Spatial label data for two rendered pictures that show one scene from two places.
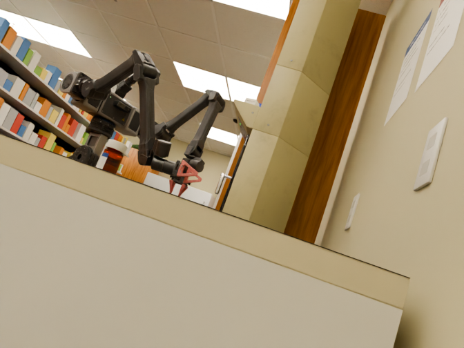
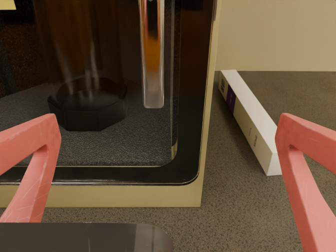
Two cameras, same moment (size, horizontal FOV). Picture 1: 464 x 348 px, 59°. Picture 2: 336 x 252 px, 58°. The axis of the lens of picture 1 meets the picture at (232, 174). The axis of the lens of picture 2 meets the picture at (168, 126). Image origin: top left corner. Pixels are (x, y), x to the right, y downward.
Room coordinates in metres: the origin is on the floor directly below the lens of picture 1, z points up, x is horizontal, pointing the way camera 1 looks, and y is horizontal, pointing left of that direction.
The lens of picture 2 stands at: (1.67, 0.22, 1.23)
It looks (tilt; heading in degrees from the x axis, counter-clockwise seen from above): 35 degrees down; 260
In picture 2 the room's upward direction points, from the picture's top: 1 degrees clockwise
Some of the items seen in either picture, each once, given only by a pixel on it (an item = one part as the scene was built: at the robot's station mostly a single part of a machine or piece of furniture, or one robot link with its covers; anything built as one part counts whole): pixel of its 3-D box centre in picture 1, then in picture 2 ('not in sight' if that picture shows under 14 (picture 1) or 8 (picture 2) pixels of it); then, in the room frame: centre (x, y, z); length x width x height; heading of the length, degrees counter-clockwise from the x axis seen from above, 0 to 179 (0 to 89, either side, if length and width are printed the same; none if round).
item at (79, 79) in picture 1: (85, 85); not in sight; (2.00, 0.84, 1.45); 0.09 x 0.08 x 0.12; 141
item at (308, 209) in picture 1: (299, 123); not in sight; (1.95, -0.23, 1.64); 0.49 x 0.03 x 1.40; 81
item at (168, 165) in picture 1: (172, 168); not in sight; (1.67, 0.23, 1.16); 0.10 x 0.07 x 0.07; 171
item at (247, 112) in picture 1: (244, 127); not in sight; (1.76, 0.02, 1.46); 0.32 x 0.11 x 0.10; 171
